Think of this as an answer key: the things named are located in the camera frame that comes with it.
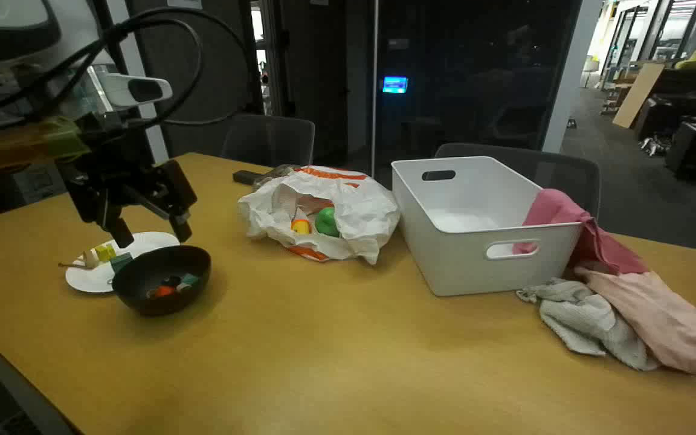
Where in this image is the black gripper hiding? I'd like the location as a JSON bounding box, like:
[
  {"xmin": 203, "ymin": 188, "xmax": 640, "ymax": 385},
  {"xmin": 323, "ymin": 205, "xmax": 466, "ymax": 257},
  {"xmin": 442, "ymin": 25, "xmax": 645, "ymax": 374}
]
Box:
[{"xmin": 56, "ymin": 118, "xmax": 197, "ymax": 249}]

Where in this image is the green apple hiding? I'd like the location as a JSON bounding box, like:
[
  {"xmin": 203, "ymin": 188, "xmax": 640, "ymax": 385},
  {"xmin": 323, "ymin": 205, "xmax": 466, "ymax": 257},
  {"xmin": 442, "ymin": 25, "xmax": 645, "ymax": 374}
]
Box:
[{"xmin": 311, "ymin": 205, "xmax": 343, "ymax": 240}]

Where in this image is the black bowl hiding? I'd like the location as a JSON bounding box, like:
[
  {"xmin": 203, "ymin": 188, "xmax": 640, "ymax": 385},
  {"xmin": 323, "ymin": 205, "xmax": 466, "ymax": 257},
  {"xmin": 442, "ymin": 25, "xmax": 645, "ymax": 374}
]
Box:
[{"xmin": 110, "ymin": 244, "xmax": 213, "ymax": 320}]

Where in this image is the clear bag of brown items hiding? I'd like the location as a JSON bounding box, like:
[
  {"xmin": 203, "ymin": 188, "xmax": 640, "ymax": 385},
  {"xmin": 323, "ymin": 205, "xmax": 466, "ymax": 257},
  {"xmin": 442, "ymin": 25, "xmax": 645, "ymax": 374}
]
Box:
[{"xmin": 260, "ymin": 162, "xmax": 301, "ymax": 185}]

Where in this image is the white plastic bag orange print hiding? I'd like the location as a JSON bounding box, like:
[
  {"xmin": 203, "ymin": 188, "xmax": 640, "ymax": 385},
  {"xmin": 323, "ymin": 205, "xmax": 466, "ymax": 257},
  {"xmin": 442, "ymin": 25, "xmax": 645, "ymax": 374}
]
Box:
[{"xmin": 237, "ymin": 164, "xmax": 402, "ymax": 266}]

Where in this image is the teal block with hole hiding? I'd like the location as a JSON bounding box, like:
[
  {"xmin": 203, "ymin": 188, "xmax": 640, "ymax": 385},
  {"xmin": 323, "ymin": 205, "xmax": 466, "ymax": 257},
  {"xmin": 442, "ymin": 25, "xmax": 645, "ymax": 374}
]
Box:
[{"xmin": 109, "ymin": 252, "xmax": 135, "ymax": 276}]

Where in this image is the yellow block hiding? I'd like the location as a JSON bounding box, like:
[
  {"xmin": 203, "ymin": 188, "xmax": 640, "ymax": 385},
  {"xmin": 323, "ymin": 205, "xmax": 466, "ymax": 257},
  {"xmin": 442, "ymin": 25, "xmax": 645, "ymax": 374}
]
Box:
[{"xmin": 91, "ymin": 240, "xmax": 117, "ymax": 263}]

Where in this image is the white plate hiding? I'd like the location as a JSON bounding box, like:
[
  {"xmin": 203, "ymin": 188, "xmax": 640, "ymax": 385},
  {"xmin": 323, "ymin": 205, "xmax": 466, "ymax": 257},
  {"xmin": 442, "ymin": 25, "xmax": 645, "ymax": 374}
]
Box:
[{"xmin": 63, "ymin": 230, "xmax": 182, "ymax": 298}]

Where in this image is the black rectangular case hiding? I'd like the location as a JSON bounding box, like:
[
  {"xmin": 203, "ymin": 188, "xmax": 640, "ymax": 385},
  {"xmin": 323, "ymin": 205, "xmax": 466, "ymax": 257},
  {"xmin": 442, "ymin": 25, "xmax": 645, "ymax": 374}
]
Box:
[{"xmin": 228, "ymin": 166, "xmax": 266, "ymax": 188}]

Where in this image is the grey labelled storage crate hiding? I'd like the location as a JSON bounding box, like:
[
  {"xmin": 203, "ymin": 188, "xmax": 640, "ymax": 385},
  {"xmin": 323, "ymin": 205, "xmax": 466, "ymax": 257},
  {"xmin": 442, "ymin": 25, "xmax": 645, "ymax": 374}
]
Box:
[{"xmin": 6, "ymin": 164, "xmax": 68, "ymax": 203}]

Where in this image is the white plastic bin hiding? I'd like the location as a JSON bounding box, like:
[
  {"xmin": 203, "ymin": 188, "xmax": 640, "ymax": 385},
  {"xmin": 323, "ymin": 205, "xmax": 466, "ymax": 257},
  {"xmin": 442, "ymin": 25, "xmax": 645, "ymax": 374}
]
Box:
[{"xmin": 388, "ymin": 156, "xmax": 584, "ymax": 299}]

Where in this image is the grey white cloth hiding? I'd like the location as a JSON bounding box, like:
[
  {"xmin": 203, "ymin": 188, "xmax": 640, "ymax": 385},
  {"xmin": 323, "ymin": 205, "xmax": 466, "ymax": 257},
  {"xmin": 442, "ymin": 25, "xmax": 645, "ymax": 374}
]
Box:
[{"xmin": 514, "ymin": 276, "xmax": 659, "ymax": 374}]

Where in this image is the dark pink cloth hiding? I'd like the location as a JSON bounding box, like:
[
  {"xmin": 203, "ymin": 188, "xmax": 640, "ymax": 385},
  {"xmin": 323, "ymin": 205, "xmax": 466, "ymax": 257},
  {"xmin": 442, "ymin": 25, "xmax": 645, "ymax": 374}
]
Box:
[{"xmin": 512, "ymin": 186, "xmax": 653, "ymax": 278}]

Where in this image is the leaning wooden board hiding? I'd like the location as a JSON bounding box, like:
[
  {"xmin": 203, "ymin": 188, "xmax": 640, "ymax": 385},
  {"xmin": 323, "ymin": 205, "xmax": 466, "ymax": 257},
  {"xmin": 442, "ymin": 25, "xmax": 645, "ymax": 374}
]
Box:
[{"xmin": 611, "ymin": 61, "xmax": 666, "ymax": 130}]

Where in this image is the light pink cloth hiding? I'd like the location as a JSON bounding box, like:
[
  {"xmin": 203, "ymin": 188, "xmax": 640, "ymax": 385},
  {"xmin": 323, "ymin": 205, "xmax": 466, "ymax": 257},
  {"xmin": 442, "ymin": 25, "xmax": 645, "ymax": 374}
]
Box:
[{"xmin": 580, "ymin": 266, "xmax": 696, "ymax": 382}]

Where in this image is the thin tan ring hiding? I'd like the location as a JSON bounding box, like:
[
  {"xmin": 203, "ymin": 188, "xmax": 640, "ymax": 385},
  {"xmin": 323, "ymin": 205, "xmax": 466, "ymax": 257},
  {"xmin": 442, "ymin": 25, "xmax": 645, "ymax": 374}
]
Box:
[{"xmin": 56, "ymin": 252, "xmax": 102, "ymax": 274}]

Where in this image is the yellow green wrist mount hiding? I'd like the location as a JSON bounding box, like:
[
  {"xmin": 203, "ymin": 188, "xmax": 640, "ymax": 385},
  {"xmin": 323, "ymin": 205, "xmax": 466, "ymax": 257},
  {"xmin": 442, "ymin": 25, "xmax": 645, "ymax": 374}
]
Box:
[{"xmin": 0, "ymin": 118, "xmax": 89, "ymax": 177}]

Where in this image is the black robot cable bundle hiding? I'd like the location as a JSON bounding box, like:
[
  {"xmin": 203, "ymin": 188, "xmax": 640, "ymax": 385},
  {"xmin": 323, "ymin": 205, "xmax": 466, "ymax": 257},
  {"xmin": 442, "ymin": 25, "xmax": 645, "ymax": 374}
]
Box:
[{"xmin": 0, "ymin": 8, "xmax": 263, "ymax": 135}]

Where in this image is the blue lit wall screen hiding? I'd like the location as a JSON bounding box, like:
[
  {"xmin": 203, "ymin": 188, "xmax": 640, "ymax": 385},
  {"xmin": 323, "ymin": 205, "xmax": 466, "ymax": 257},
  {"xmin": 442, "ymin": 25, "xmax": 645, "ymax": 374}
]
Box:
[{"xmin": 379, "ymin": 76, "xmax": 410, "ymax": 96}]

